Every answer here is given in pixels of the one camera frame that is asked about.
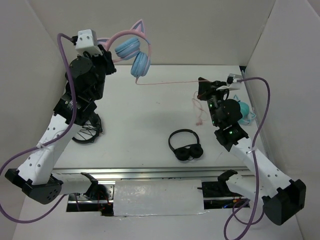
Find aluminium front rail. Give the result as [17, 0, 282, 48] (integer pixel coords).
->
[52, 166, 252, 181]

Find pink blue cat-ear headphones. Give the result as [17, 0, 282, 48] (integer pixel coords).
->
[97, 19, 152, 81]

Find purple cable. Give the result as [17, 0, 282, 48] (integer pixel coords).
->
[0, 32, 81, 223]
[223, 76, 271, 240]

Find white foil-taped panel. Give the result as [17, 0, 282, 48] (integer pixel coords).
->
[113, 180, 205, 217]

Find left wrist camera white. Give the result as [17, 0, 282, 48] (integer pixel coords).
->
[75, 29, 103, 57]

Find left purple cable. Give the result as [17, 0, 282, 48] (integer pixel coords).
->
[0, 32, 81, 223]

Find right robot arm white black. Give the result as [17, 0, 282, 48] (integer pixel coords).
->
[197, 77, 307, 226]

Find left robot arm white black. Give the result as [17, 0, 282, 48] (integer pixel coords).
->
[5, 50, 116, 205]

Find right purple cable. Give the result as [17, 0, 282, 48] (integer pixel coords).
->
[223, 76, 271, 240]

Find black headphones tangled cable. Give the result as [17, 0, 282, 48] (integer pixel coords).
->
[71, 112, 104, 145]

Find teal cat-ear headphones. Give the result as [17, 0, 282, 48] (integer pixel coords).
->
[233, 95, 256, 126]

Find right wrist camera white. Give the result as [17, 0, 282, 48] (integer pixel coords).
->
[216, 73, 243, 91]

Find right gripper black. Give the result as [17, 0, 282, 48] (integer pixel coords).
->
[196, 77, 229, 126]

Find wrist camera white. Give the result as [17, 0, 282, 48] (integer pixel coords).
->
[75, 29, 103, 57]
[216, 73, 243, 91]

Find black on-ear headphones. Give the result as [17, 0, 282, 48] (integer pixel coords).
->
[168, 128, 204, 162]

